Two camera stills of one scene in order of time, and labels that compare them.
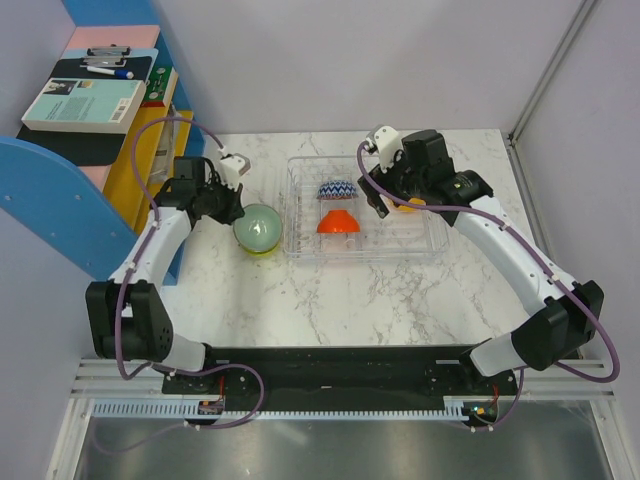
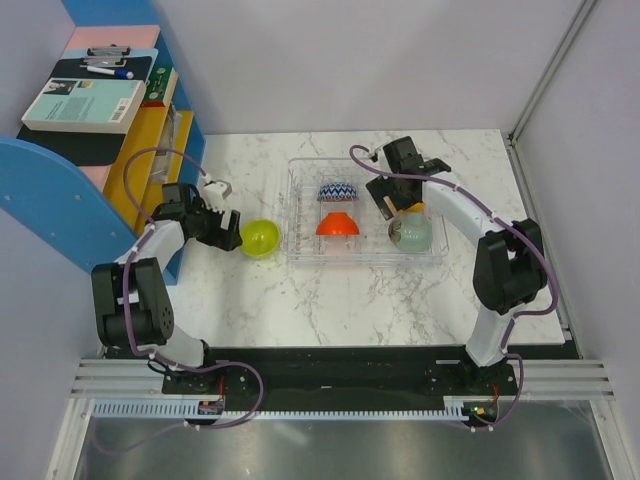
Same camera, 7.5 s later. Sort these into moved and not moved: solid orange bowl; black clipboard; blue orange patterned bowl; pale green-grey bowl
Moved: pale green-grey bowl
Not moved: black clipboard; solid orange bowl; blue orange patterned bowl
